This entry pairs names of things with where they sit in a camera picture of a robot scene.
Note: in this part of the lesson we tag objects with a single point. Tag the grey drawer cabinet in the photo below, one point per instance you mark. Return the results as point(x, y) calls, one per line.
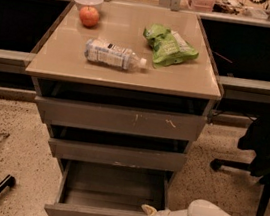
point(60, 70)

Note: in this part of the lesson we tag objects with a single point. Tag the red apple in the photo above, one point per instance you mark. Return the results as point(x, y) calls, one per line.
point(89, 16)

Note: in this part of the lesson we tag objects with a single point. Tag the green chip bag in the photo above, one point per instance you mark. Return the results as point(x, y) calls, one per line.
point(168, 46)

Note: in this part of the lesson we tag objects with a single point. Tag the white bowl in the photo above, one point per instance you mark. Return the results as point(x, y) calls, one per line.
point(97, 4)

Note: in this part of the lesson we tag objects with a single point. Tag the clear plastic water bottle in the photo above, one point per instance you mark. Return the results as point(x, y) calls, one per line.
point(100, 51)

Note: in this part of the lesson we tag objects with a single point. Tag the grey drawer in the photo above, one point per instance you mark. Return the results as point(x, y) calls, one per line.
point(101, 117)
point(95, 189)
point(117, 155)

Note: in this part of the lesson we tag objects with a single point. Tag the grey top drawer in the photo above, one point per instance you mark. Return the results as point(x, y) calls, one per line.
point(101, 117)

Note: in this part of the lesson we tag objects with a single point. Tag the grey bottom drawer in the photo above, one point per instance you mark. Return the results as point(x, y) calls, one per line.
point(95, 189)

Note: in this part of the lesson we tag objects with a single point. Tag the grey middle drawer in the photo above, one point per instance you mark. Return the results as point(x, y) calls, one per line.
point(117, 155)

